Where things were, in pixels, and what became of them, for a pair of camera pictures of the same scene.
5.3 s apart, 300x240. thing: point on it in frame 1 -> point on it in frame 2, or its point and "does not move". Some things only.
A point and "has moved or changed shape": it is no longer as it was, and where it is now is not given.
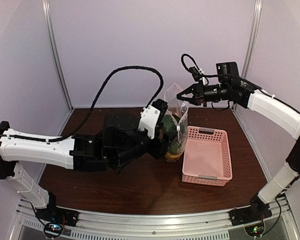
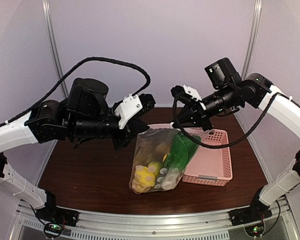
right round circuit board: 255,230 does not move
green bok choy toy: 173,126 has moved or changed shape
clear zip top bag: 175,124 has moved or changed shape
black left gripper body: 125,157 -> 89,127
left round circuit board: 53,230 does not move
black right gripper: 199,97 -> 189,113
